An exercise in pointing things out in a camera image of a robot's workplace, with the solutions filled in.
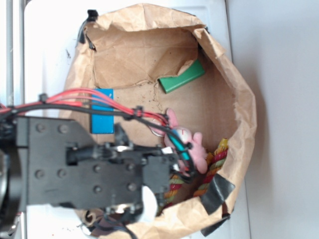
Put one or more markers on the black white-taped gripper finger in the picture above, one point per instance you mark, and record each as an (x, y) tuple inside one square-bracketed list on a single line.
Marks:
[(150, 205)]

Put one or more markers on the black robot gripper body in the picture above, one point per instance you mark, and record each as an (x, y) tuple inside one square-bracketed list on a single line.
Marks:
[(63, 165)]

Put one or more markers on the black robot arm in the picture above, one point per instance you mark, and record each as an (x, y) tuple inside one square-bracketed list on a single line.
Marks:
[(57, 162)]

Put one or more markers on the blue wooden block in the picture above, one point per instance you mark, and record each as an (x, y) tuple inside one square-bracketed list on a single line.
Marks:
[(102, 124)]

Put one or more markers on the pink plush bunny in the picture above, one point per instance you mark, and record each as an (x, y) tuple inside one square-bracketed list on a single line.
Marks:
[(197, 152)]

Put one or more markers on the white plastic tray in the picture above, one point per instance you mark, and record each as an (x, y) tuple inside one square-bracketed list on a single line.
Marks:
[(50, 35)]

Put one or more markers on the green wooden block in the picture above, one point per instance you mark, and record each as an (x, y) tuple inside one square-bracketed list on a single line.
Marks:
[(170, 84)]

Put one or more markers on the brown paper bag box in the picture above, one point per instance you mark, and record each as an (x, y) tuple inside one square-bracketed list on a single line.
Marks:
[(128, 50)]

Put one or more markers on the multicolour rope toy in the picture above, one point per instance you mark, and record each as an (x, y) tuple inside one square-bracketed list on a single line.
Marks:
[(214, 162)]

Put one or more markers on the aluminium frame rail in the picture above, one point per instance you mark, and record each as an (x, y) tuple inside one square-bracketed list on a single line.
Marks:
[(10, 49)]

